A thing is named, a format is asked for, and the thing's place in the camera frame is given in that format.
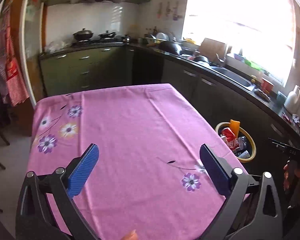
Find crushed red cola can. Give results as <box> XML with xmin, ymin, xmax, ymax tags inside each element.
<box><xmin>220</xmin><ymin>127</ymin><xmax>239</xmax><ymax>152</ymax></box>

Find orange foam net sleeve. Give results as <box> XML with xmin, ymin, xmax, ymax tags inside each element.
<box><xmin>229</xmin><ymin>119</ymin><xmax>240</xmax><ymax>138</ymax></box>

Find yellow rimmed trash bin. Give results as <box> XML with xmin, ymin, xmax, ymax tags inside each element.
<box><xmin>215</xmin><ymin>120</ymin><xmax>257</xmax><ymax>163</ymax></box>

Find person's left hand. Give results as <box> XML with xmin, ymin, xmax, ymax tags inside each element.
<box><xmin>121</xmin><ymin>230</ymin><xmax>139</xmax><ymax>240</ymax></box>

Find white jug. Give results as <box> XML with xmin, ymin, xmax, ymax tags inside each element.
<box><xmin>284</xmin><ymin>85</ymin><xmax>300</xmax><ymax>114</ymax></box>

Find pink floral tablecloth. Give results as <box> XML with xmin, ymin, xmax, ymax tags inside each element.
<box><xmin>28</xmin><ymin>84</ymin><xmax>240</xmax><ymax>239</ymax></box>

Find red cup on counter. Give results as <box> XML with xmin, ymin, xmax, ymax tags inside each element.
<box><xmin>261</xmin><ymin>77</ymin><xmax>274</xmax><ymax>95</ymax></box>

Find steel sink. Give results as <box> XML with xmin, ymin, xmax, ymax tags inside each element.
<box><xmin>211</xmin><ymin>66</ymin><xmax>254</xmax><ymax>92</ymax></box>

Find green lower cabinets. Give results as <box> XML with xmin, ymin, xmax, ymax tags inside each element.
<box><xmin>39</xmin><ymin>44</ymin><xmax>300</xmax><ymax>149</ymax></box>

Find red checked apron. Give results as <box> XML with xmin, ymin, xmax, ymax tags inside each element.
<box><xmin>0</xmin><ymin>5</ymin><xmax>29</xmax><ymax>107</ymax></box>

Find wooden cutting board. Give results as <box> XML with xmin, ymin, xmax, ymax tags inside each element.
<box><xmin>199</xmin><ymin>38</ymin><xmax>227</xmax><ymax>63</ymax></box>

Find large black wok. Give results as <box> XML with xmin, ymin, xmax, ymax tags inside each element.
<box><xmin>158</xmin><ymin>41</ymin><xmax>183</xmax><ymax>55</ymax></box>

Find black wok on stove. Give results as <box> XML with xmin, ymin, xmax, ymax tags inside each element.
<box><xmin>73</xmin><ymin>28</ymin><xmax>94</xmax><ymax>42</ymax></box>

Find black lidded pan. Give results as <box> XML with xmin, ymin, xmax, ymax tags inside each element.
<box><xmin>98</xmin><ymin>30</ymin><xmax>116</xmax><ymax>40</ymax></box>

